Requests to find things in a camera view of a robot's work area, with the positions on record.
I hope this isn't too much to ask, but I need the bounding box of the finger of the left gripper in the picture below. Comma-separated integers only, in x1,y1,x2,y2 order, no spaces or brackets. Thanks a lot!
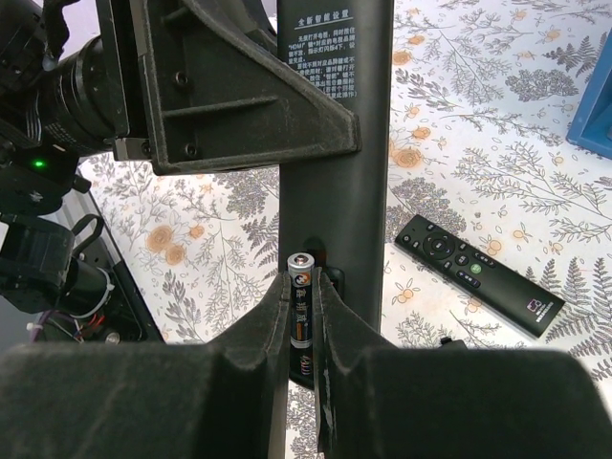
138,1,361,176

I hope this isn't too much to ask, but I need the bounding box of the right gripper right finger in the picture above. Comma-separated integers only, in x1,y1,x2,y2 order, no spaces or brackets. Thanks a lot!
313,271,611,458

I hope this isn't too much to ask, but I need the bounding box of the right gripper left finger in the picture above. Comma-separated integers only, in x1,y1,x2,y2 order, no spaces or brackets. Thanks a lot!
1,273,291,458

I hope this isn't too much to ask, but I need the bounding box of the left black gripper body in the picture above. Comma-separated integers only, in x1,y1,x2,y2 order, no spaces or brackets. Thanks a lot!
96,0,151,161

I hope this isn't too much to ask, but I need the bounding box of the dark AAA battery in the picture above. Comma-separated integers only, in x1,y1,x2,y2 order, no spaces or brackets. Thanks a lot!
287,252,315,377

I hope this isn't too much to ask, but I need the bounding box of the large black remote control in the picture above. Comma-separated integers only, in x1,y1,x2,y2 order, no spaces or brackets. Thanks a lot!
277,1,394,330

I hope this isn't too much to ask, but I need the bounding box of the small slim black remote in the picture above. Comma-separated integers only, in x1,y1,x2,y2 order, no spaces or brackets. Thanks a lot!
395,214,565,338

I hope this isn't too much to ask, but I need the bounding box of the floral table mat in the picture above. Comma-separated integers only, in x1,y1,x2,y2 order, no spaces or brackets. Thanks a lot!
76,0,612,459

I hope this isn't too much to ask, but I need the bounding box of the blue shelf unit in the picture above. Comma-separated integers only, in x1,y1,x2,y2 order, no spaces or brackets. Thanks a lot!
566,33,611,159

